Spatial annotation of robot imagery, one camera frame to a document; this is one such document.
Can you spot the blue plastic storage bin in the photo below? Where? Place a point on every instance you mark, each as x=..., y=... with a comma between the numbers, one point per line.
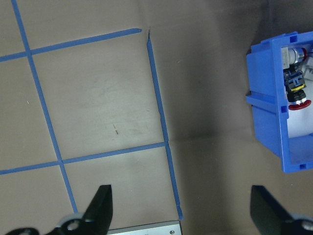
x=269, y=110

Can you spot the red mushroom emergency stop button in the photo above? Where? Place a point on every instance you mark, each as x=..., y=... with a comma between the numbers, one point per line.
x=294, y=83

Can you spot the white square base plate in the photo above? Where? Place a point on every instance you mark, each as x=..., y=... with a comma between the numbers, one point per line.
x=146, y=228

